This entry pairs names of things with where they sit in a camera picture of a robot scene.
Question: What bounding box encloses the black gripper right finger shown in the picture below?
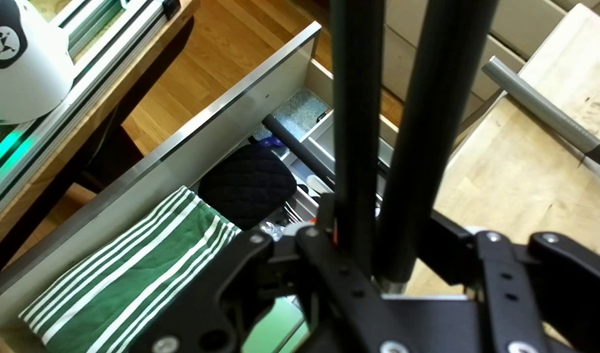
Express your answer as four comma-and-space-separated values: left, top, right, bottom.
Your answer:
429, 208, 600, 353

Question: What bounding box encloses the dark quilted pot holder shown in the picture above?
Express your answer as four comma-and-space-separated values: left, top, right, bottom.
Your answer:
198, 144, 296, 232

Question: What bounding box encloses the cream kitchen base cabinet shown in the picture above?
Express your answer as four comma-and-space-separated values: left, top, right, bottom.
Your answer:
380, 0, 576, 106

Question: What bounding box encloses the steel fronted drawer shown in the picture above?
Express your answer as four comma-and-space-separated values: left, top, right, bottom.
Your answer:
0, 18, 405, 353

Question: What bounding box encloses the grey cutlery tray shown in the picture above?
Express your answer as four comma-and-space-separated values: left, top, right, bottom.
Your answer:
258, 87, 400, 224

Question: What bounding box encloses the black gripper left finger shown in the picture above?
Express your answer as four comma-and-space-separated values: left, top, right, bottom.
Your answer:
125, 224, 415, 353

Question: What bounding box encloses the black spatula with steel handle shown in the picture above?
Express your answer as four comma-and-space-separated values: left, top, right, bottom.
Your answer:
480, 55, 600, 173

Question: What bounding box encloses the green white striped towel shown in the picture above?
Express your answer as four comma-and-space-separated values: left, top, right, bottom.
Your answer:
17, 185, 243, 353

